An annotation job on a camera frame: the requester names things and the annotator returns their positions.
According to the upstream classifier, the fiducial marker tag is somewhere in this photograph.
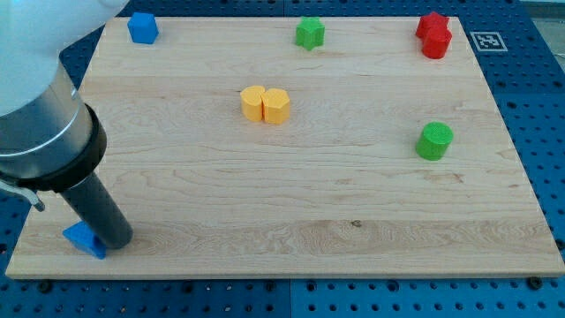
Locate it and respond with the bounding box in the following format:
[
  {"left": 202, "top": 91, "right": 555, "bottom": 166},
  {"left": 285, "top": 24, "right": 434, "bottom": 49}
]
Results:
[{"left": 471, "top": 31, "right": 508, "bottom": 52}]

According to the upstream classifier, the blue pentagon block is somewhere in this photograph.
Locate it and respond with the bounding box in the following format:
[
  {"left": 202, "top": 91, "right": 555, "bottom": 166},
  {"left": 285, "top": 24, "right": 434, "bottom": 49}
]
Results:
[{"left": 127, "top": 12, "right": 159, "bottom": 44}]

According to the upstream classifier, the blue triangle block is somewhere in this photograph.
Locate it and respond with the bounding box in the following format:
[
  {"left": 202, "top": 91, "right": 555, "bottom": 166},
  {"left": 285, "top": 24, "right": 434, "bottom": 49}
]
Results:
[{"left": 63, "top": 221, "right": 106, "bottom": 260}]

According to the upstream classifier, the red star block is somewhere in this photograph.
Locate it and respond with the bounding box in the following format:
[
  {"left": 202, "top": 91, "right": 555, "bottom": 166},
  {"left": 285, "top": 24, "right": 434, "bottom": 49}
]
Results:
[{"left": 415, "top": 11, "right": 449, "bottom": 39}]

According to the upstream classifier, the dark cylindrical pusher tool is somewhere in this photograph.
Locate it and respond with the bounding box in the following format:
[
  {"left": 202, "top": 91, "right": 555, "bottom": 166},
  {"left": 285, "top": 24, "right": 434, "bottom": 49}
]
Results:
[{"left": 61, "top": 172, "right": 133, "bottom": 249}]

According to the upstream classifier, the yellow half-round block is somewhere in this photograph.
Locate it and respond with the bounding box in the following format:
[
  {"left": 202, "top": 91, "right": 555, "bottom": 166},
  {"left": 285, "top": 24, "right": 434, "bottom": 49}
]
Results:
[{"left": 240, "top": 86, "right": 266, "bottom": 122}]

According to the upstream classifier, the wooden board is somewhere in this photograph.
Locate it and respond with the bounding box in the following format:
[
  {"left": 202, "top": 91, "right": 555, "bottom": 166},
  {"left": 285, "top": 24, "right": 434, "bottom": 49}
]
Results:
[{"left": 6, "top": 17, "right": 564, "bottom": 280}]

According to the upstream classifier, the yellow pentagon block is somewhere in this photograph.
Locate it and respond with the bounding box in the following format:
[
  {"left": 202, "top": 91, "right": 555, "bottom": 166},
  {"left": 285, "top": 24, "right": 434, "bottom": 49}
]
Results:
[{"left": 260, "top": 88, "right": 290, "bottom": 125}]

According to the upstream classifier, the green cylinder block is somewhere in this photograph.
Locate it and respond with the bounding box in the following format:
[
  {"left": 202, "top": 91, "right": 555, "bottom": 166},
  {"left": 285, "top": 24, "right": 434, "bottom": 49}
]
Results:
[{"left": 416, "top": 122, "right": 454, "bottom": 161}]

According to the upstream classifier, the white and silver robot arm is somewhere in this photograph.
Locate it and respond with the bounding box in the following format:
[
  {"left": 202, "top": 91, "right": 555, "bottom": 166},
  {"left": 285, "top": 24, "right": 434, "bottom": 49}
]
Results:
[{"left": 1, "top": 0, "right": 127, "bottom": 192}]

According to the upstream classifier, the red cylinder block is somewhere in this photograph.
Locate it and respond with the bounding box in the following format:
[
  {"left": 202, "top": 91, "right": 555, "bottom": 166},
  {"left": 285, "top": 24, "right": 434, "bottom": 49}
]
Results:
[{"left": 422, "top": 26, "right": 452, "bottom": 59}]

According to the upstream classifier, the green star block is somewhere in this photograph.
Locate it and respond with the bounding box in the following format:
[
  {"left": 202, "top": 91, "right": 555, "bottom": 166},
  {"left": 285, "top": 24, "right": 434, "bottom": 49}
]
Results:
[{"left": 295, "top": 17, "right": 325, "bottom": 50}]

